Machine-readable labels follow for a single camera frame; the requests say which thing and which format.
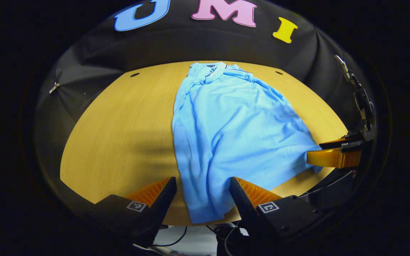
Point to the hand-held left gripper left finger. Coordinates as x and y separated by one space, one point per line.
158 209

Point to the black backdrop cloth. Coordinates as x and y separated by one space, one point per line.
190 42

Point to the small metal clip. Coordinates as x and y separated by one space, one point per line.
54 87

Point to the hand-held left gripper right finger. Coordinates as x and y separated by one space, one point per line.
244 206

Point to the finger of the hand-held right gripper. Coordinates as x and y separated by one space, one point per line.
333 159
351 145

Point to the light blue T-shirt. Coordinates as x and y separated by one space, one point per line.
233 135

